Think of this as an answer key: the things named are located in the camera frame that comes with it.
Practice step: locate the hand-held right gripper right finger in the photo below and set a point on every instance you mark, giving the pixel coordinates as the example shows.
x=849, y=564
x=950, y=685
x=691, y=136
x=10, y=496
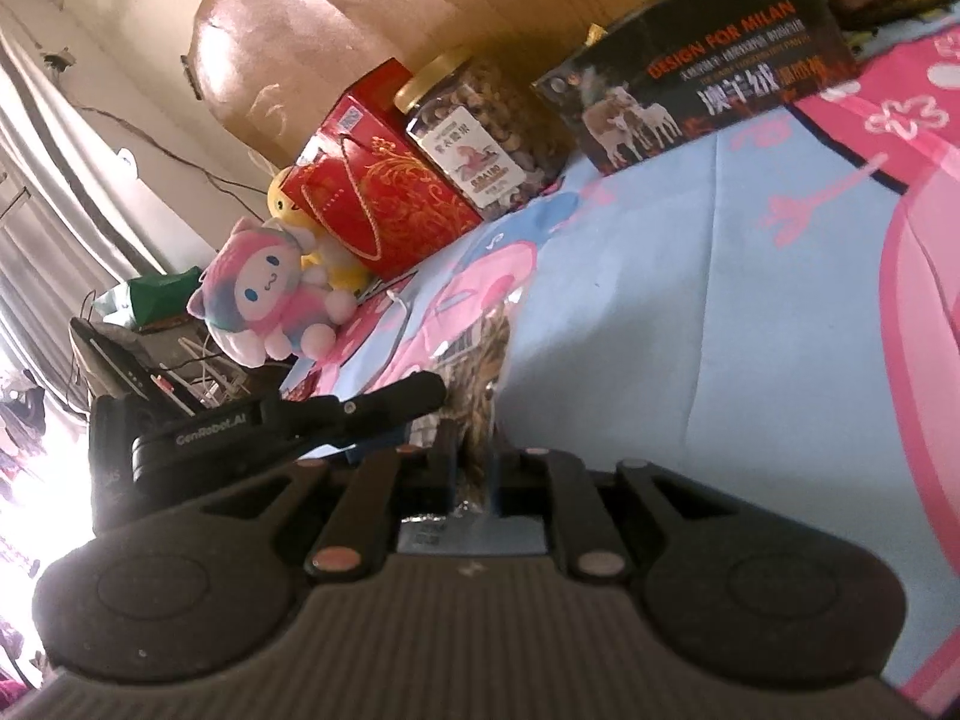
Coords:
x=517, y=484

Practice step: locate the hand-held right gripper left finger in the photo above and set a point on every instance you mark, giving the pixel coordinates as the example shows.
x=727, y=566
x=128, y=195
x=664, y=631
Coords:
x=448, y=472

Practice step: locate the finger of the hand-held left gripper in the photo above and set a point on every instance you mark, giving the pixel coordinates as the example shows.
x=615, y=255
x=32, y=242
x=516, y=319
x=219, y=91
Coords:
x=375, y=409

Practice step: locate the clear pack of brown cakes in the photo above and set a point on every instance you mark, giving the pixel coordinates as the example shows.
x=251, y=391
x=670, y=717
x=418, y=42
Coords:
x=476, y=390

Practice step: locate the black flat device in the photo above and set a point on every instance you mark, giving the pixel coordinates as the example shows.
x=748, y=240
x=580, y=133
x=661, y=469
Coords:
x=112, y=360

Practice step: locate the green bag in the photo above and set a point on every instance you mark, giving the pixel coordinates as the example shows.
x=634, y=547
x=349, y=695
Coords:
x=161, y=300

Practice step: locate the pink plush toy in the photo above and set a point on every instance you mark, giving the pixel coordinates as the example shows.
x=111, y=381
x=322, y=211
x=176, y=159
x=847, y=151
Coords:
x=262, y=292

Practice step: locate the printed blanket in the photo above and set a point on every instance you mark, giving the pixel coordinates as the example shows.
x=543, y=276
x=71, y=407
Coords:
x=637, y=315

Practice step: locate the red gift box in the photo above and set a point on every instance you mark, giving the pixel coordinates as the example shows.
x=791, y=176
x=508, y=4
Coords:
x=375, y=195

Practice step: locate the yellow plush toy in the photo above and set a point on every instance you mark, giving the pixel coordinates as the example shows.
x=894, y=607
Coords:
x=289, y=202

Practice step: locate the cashew jar with gold lid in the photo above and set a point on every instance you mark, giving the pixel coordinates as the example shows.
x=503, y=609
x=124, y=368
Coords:
x=480, y=150

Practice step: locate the grey curtain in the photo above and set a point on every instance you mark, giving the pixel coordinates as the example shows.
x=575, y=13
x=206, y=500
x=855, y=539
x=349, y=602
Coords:
x=45, y=187

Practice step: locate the brown wooden board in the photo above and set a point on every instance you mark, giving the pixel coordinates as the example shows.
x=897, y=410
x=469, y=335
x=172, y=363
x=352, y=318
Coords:
x=412, y=0

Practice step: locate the black box with sheep print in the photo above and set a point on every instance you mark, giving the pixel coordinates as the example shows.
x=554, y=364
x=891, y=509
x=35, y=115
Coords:
x=712, y=75

